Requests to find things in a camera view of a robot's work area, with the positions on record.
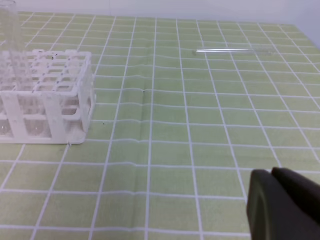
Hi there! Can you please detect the clear tube rightmost in rack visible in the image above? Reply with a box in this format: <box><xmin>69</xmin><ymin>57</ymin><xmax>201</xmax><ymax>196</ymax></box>
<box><xmin>0</xmin><ymin>0</ymin><xmax>33</xmax><ymax>91</ymax></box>

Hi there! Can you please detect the clear tube lying on cloth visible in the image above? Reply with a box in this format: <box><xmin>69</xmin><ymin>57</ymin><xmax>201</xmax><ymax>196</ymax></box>
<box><xmin>192</xmin><ymin>48</ymin><xmax>273</xmax><ymax>55</ymax></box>

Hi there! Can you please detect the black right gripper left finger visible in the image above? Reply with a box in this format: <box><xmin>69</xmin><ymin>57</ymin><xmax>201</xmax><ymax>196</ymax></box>
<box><xmin>246</xmin><ymin>169</ymin><xmax>320</xmax><ymax>240</ymax></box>

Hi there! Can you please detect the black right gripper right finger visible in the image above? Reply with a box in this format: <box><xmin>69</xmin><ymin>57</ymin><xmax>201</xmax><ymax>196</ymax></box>
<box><xmin>271</xmin><ymin>167</ymin><xmax>320</xmax><ymax>218</ymax></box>

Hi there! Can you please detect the white test tube rack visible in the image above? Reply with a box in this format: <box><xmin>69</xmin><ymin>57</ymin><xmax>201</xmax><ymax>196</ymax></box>
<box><xmin>0</xmin><ymin>49</ymin><xmax>97</xmax><ymax>145</ymax></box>

